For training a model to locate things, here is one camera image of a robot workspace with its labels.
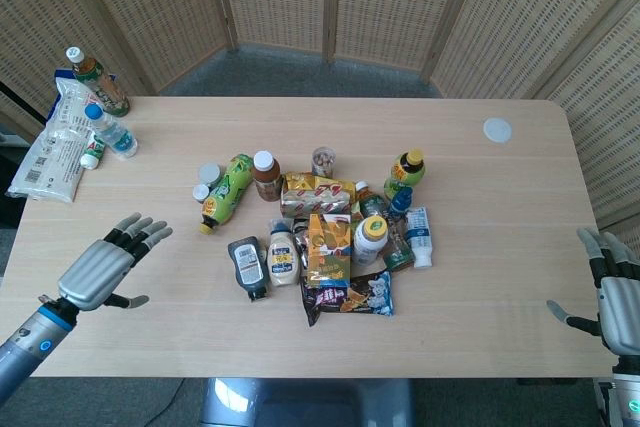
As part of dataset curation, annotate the green tube with white cap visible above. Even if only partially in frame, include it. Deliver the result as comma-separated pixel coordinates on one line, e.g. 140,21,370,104
80,132,107,171

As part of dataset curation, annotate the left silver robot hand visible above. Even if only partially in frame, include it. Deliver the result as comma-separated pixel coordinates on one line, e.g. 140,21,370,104
56,212,174,312

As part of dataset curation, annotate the black floor cable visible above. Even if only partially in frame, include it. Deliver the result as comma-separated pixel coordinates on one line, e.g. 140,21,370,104
160,379,187,418

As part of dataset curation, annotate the white bottle blue label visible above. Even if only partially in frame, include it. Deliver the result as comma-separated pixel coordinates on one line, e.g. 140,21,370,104
405,205,434,269

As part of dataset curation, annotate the green bottle yellow black cap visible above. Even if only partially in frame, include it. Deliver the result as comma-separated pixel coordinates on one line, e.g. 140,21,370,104
383,147,428,201

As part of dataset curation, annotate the brown tea bottle white cap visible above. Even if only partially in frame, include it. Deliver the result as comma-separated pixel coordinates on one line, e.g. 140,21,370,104
65,45,132,118

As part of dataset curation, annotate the small jar white lid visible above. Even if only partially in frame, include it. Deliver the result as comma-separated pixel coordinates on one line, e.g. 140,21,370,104
198,162,223,186

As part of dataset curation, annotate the gold snack bag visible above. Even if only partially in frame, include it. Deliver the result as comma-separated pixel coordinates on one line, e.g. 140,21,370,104
278,171,360,219

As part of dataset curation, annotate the clear cup of nuts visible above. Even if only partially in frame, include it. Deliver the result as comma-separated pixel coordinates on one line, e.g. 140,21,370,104
311,146,337,179

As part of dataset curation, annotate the dark squeeze sauce bottle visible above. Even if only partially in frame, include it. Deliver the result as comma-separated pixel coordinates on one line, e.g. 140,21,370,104
226,235,272,302

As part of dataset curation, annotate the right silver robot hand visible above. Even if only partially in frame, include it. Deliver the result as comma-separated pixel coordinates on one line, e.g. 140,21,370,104
546,226,640,362

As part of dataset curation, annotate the white round lid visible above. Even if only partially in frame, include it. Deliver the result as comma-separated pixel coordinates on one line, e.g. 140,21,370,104
482,116,514,144

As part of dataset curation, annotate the black furniture piece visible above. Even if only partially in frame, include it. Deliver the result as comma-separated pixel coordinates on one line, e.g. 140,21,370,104
0,139,30,229

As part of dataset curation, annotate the cream mayonnaise squeeze bottle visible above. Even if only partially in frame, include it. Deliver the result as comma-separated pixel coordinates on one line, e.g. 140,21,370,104
266,218,303,290

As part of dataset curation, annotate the orange snack bag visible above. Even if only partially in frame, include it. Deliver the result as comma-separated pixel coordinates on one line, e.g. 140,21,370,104
305,212,352,289

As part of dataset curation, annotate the small silver snack packet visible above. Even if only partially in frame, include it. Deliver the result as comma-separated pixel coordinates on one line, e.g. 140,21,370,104
291,219,312,268

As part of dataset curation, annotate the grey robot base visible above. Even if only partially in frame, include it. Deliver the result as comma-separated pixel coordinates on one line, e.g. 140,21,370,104
199,377,417,427

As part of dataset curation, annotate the white bottle yellow lid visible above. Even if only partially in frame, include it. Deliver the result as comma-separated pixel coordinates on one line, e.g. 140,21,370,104
351,215,391,266

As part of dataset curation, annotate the dark chips bag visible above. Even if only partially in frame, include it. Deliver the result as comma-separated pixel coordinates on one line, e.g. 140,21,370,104
300,269,396,327

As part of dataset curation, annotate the white rice bag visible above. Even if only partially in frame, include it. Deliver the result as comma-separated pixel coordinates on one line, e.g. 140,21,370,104
5,69,119,204

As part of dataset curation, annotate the clear water bottle blue cap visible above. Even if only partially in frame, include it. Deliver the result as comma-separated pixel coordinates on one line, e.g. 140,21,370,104
83,103,140,160

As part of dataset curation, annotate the green yellow drink bottle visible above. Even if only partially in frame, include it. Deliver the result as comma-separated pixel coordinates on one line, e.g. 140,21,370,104
198,153,255,236

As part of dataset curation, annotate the brown jar white lid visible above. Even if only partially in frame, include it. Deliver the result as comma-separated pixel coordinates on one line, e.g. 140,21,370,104
251,150,284,204

